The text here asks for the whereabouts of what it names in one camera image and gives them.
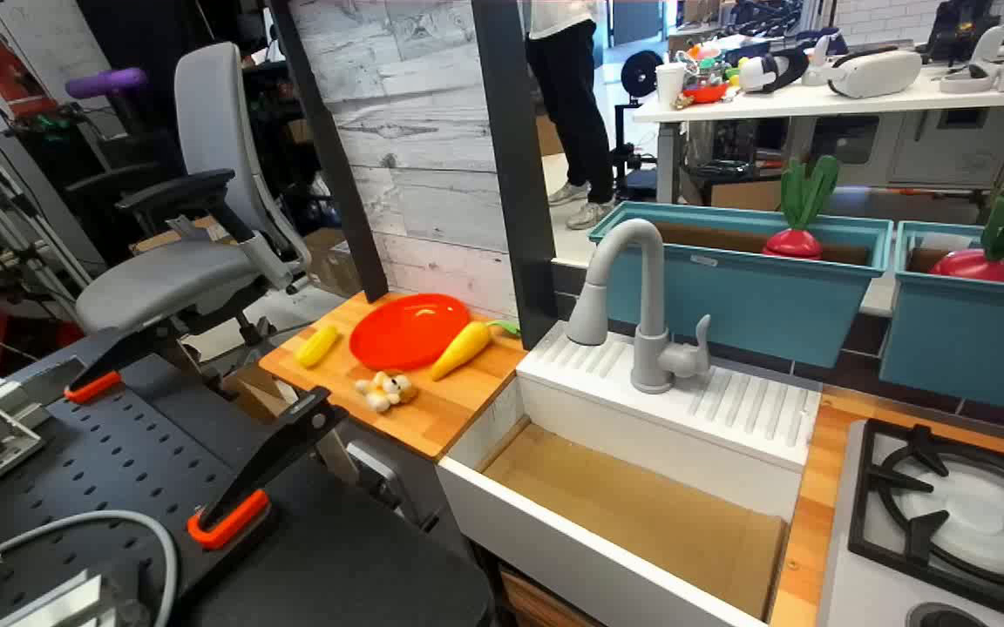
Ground grey cable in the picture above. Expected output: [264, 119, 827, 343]
[0, 505, 182, 627]

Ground light wooden counter board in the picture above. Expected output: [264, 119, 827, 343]
[255, 288, 531, 464]

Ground white VR headset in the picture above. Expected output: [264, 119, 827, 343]
[827, 40, 927, 100]

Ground white cup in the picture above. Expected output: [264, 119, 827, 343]
[653, 60, 691, 111]

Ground black frame post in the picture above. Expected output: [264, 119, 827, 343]
[264, 0, 391, 307]
[468, 0, 566, 348]

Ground teal planter box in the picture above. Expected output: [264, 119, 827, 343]
[587, 199, 900, 371]
[877, 215, 1004, 421]

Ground toy stove with black grates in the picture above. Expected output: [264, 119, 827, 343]
[820, 414, 1004, 627]

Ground yellow banana toy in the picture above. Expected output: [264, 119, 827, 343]
[426, 316, 523, 384]

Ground yellow toy corn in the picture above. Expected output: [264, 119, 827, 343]
[294, 325, 346, 371]

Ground black filament spool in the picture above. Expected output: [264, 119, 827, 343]
[622, 45, 668, 100]

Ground aluminium frame rack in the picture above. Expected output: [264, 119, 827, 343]
[0, 50, 113, 293]

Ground purple roller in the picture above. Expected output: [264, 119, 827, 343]
[61, 64, 150, 100]

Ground grey wood-print backdrop panel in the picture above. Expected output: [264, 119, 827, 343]
[286, 0, 520, 325]

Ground grey office chair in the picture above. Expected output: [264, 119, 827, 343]
[68, 37, 348, 362]

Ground white toy garlic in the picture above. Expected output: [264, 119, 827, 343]
[352, 370, 417, 417]

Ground black clamp with orange handle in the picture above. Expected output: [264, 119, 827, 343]
[61, 325, 183, 407]
[183, 386, 348, 554]

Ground colourful toys pile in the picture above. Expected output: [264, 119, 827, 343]
[681, 37, 752, 107]

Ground grey toy faucet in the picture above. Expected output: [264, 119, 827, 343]
[562, 215, 719, 396]

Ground red toy radish green leaves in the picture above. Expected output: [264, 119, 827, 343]
[759, 148, 843, 261]
[932, 183, 1004, 284]

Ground orange plastic plate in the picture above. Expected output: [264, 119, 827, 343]
[346, 288, 477, 377]

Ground white work table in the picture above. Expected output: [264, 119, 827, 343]
[627, 65, 1004, 206]

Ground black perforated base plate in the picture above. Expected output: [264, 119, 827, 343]
[0, 343, 297, 627]

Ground person in black trousers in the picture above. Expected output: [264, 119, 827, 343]
[520, 0, 622, 233]

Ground white toy sink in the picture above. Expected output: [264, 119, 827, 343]
[437, 319, 827, 627]

